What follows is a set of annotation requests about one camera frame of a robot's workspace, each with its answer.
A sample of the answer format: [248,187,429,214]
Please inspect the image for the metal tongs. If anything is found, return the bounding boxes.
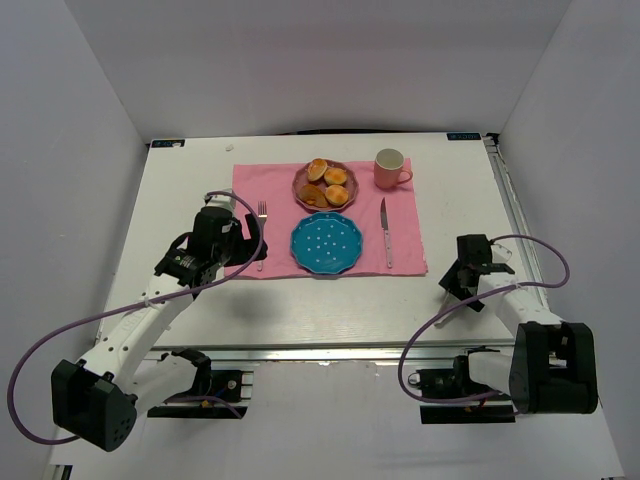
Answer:
[434,292,466,329]

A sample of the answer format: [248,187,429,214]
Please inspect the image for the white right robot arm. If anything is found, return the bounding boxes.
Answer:
[439,234,598,414]

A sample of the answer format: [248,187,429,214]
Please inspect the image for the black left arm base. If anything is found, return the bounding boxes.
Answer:
[147,348,250,420]

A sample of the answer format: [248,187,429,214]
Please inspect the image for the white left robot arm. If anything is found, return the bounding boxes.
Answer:
[51,206,267,452]

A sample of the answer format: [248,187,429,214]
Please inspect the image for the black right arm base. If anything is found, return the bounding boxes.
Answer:
[407,347,516,425]

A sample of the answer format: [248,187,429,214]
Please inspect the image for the pink scalloped plate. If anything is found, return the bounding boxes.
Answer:
[292,159,359,212]

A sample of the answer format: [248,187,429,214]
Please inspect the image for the blue polka dot plate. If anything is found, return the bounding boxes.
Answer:
[290,212,363,276]

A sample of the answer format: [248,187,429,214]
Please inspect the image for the pink cloth placemat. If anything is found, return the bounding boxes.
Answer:
[232,162,428,279]

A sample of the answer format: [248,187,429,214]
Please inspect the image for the blue label left corner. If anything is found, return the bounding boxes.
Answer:
[150,139,185,148]

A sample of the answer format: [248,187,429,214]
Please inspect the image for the blue label corner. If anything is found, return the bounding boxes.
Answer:
[150,139,185,148]
[446,132,482,141]

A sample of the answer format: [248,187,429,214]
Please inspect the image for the blue label right corner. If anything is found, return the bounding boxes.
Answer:
[446,132,482,141]

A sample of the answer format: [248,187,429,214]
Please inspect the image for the pink ceramic mug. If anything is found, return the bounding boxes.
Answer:
[374,149,413,190]

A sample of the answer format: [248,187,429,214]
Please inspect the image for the fork with pink handle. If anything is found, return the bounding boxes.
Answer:
[257,200,268,272]

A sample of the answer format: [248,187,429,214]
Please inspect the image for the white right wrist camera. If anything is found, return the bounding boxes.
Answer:
[488,240,515,275]

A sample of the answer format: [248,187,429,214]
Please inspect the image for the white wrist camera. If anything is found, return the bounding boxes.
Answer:
[488,240,515,275]
[204,189,236,216]

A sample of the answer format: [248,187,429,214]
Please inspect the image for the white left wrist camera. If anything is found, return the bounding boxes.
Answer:
[204,189,236,216]

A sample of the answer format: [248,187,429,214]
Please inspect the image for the aluminium rail right side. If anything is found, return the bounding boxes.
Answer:
[482,133,543,282]

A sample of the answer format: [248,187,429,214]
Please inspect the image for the knife with pink handle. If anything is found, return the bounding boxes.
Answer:
[380,197,393,269]

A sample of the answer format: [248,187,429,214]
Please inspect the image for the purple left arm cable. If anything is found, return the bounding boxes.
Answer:
[6,189,264,446]

